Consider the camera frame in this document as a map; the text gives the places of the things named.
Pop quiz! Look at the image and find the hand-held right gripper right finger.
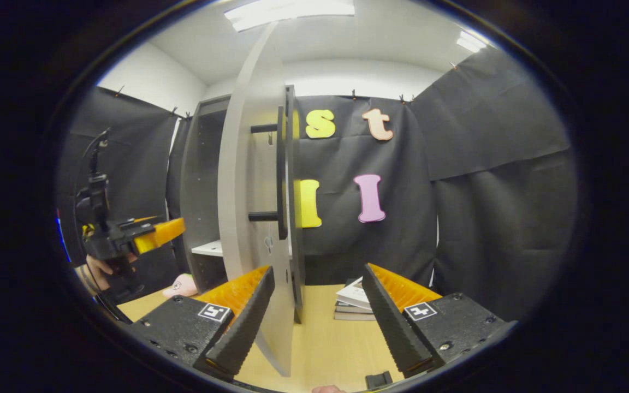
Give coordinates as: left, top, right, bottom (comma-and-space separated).
362, 263, 517, 378

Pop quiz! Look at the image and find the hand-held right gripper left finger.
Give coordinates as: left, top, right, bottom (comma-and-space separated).
129, 266, 276, 380

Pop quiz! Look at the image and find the dark grey cabinet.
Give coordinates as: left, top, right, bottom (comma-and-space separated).
180, 94, 233, 293

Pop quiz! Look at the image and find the beige cabinet door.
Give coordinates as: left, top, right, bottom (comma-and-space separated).
217, 22, 307, 378

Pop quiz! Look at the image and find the black door handle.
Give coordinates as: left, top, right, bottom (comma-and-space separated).
248, 105, 289, 241

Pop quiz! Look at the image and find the white cabinet shelf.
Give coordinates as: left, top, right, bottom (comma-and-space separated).
192, 239, 224, 257

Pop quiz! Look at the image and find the thick pale book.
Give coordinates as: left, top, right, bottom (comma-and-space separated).
334, 299, 376, 321

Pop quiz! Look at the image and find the white cover book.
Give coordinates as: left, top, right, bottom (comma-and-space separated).
336, 277, 374, 311

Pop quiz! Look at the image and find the pink plush toy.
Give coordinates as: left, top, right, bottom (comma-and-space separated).
163, 274, 199, 299

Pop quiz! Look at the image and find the black backdrop cloth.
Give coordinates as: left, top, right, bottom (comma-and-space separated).
55, 46, 577, 323

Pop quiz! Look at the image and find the large ceiling light panel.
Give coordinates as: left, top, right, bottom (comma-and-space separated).
224, 0, 356, 32

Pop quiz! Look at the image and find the small ceiling light panel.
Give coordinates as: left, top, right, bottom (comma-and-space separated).
455, 30, 490, 53

